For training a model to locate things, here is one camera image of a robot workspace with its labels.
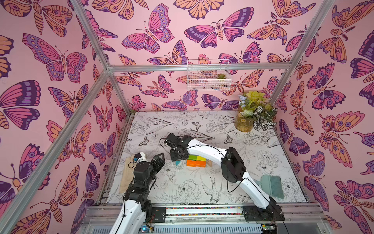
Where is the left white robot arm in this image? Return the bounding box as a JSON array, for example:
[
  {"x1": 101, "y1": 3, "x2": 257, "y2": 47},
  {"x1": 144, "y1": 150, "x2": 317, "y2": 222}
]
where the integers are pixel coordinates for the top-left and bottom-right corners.
[{"x1": 110, "y1": 152, "x2": 166, "y2": 234}]

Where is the small potted succulent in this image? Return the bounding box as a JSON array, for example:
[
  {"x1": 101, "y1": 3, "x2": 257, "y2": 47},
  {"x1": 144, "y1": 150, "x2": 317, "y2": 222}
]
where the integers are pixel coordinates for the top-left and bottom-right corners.
[{"x1": 216, "y1": 73, "x2": 227, "y2": 80}]

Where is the artificial plant bouquet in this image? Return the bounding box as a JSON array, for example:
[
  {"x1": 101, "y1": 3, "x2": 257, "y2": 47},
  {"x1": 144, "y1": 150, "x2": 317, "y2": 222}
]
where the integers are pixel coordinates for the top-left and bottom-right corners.
[{"x1": 239, "y1": 91, "x2": 278, "y2": 131}]

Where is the yellow wooden block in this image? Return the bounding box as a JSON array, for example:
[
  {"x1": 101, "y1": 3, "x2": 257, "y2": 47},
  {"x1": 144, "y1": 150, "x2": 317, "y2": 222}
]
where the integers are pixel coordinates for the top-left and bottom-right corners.
[{"x1": 196, "y1": 156, "x2": 206, "y2": 161}]

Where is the orange wooden block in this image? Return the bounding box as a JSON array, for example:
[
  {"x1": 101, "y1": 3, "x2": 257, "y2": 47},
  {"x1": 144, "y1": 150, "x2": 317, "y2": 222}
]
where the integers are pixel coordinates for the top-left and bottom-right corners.
[
  {"x1": 196, "y1": 160, "x2": 206, "y2": 168},
  {"x1": 186, "y1": 160, "x2": 196, "y2": 167}
]

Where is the aluminium frame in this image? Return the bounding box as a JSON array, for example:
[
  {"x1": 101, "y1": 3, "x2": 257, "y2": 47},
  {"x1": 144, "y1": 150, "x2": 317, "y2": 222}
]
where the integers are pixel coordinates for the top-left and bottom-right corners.
[{"x1": 1, "y1": 1, "x2": 334, "y2": 234}]

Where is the amber glass vase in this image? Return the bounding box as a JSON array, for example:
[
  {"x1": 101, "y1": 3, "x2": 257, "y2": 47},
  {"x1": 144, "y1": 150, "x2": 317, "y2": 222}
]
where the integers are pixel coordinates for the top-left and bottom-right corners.
[{"x1": 234, "y1": 107, "x2": 253, "y2": 133}]

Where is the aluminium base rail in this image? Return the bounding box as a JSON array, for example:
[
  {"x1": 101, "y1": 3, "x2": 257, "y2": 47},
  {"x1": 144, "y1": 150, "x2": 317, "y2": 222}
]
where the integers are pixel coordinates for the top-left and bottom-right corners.
[{"x1": 78, "y1": 203, "x2": 333, "y2": 234}]

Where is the green wooden block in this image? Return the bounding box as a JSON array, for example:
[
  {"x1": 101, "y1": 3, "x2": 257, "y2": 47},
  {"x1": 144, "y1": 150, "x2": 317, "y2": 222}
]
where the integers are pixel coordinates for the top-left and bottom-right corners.
[{"x1": 188, "y1": 155, "x2": 198, "y2": 161}]

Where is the white wire basket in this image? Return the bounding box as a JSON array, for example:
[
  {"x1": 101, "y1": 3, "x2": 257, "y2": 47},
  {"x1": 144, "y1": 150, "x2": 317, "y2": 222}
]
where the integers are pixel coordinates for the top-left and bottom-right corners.
[{"x1": 186, "y1": 59, "x2": 232, "y2": 92}]

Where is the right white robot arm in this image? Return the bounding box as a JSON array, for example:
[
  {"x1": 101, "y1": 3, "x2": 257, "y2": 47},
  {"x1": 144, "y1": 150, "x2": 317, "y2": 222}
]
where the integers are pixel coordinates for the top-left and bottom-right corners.
[{"x1": 165, "y1": 134, "x2": 285, "y2": 222}]

